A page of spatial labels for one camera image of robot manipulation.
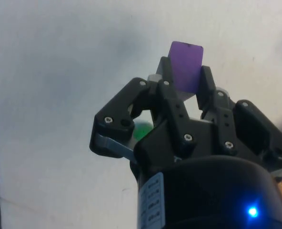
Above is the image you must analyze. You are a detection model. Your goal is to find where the purple triangular block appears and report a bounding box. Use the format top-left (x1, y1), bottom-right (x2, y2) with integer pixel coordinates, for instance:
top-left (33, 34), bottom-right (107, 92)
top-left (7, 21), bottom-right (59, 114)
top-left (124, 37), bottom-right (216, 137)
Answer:
top-left (168, 41), bottom-right (204, 101)

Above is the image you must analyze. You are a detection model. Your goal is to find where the green ball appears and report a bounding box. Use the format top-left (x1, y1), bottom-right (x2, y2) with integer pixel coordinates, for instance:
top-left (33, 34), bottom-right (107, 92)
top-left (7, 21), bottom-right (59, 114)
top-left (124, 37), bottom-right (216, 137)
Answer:
top-left (132, 121), bottom-right (154, 142)

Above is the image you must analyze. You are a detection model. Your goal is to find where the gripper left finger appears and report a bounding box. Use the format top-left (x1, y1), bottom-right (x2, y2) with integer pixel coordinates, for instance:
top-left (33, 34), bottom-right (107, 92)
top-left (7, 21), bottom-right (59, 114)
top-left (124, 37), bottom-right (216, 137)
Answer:
top-left (89, 56), bottom-right (197, 166)

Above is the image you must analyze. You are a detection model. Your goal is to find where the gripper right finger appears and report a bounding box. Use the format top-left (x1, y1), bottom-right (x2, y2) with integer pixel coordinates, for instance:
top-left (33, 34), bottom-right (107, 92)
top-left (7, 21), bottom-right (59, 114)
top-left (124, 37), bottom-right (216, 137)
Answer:
top-left (196, 65), bottom-right (282, 168)

